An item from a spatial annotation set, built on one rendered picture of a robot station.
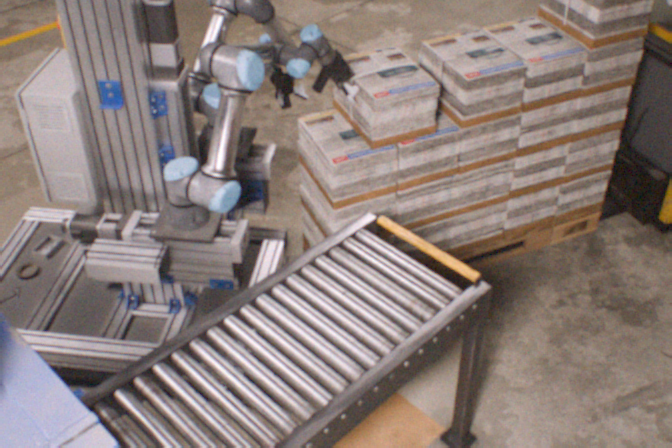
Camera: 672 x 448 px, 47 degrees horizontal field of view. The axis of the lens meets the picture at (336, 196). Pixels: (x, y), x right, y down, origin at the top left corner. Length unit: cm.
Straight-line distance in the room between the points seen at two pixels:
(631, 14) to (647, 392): 154
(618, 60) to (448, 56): 75
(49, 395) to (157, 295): 199
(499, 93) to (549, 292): 102
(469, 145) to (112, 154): 143
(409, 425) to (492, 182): 110
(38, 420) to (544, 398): 236
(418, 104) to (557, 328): 121
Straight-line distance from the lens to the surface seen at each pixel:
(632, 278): 394
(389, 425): 316
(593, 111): 364
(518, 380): 336
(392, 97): 297
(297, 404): 221
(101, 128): 285
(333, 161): 300
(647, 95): 426
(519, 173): 356
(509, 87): 325
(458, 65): 320
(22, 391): 137
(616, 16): 345
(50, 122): 286
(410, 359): 234
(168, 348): 239
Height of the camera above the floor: 255
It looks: 38 degrees down
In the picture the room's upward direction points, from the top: 1 degrees counter-clockwise
